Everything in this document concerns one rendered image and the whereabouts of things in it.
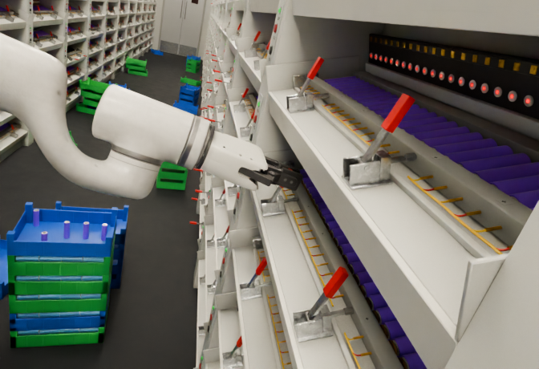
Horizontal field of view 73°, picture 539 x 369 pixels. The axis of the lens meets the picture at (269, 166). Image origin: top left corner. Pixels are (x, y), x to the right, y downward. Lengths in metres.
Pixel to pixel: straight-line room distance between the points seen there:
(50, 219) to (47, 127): 1.06
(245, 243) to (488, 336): 0.72
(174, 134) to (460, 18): 0.40
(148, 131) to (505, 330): 0.47
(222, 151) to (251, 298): 0.33
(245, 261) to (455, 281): 0.64
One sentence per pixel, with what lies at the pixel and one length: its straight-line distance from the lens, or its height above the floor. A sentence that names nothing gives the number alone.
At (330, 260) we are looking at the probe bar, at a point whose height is 0.98.
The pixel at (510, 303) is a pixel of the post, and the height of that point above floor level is 1.16.
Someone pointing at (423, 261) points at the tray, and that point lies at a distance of 0.27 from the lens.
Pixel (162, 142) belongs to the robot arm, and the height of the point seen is 1.05.
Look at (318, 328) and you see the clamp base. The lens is 0.44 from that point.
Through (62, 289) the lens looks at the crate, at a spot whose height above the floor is 0.26.
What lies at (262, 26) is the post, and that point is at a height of 1.23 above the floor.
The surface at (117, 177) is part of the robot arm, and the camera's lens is 0.56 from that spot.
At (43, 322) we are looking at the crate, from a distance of 1.60.
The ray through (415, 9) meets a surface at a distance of 0.33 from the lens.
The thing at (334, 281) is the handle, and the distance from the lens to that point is 0.41.
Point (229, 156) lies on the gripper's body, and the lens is 0.55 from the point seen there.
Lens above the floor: 1.25
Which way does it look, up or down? 21 degrees down
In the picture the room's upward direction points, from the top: 14 degrees clockwise
